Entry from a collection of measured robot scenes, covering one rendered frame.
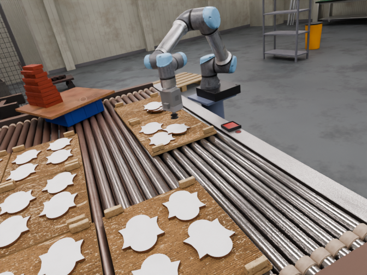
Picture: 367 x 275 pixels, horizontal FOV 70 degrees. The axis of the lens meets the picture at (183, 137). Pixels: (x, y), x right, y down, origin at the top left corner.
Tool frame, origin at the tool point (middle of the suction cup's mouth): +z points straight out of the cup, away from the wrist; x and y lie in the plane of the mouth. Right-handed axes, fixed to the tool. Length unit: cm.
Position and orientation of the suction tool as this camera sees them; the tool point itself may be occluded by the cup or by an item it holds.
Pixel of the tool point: (174, 117)
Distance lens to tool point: 135.9
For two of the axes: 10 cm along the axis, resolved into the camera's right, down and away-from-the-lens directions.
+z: 1.5, 8.8, 4.5
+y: 7.2, 2.1, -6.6
